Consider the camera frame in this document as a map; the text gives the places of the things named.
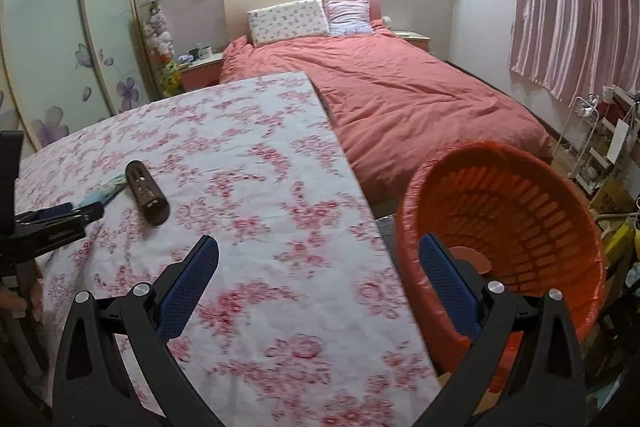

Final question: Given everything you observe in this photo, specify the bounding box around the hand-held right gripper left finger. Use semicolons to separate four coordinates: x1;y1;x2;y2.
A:
52;234;221;427

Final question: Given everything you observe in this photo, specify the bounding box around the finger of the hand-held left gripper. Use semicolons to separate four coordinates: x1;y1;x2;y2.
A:
15;203;75;225
12;202;106;258

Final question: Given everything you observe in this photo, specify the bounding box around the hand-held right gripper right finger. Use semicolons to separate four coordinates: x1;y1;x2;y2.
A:
415;233;586;427

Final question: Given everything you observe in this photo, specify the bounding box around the teal packet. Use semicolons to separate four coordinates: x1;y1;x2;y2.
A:
77;173;129;209

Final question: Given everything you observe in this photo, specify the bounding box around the orange plastic basket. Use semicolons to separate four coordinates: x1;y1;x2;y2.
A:
395;141;608;395

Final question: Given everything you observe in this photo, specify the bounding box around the person's left hand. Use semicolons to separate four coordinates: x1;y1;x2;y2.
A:
0;264;45;323

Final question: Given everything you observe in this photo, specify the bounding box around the brown paper piece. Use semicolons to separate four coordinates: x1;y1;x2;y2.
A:
450;246;492;275

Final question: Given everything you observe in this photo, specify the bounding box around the pink floral tablecloth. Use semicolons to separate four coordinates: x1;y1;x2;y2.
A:
12;72;443;427

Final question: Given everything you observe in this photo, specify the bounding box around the floral glass wardrobe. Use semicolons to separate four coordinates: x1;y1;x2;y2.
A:
0;0;156;152

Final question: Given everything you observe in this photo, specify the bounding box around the yellow package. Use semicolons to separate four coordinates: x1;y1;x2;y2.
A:
602;217;638;258

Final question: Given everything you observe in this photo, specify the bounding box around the cardboard box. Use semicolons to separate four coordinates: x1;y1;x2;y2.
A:
590;177;636;215

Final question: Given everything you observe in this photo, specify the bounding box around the red duvet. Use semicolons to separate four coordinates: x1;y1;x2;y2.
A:
218;27;556;208

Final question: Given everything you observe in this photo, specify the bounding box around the pink nightstand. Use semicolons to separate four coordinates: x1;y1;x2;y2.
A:
179;53;225;94

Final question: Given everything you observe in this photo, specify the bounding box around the plush toy bouquet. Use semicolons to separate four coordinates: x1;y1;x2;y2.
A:
140;0;181;98

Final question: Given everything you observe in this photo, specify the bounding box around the cream nightstand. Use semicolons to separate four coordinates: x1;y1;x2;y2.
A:
390;29;432;54

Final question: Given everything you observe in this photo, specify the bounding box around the white floral pillow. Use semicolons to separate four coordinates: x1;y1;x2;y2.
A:
247;0;331;48

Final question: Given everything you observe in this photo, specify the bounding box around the pink striped pillow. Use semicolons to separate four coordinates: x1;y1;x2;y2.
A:
324;0;375;36

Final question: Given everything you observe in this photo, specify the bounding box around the pink striped curtain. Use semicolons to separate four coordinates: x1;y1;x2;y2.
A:
507;0;640;108

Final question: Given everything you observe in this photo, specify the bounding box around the white wire rack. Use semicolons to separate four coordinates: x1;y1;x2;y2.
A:
552;94;640;195

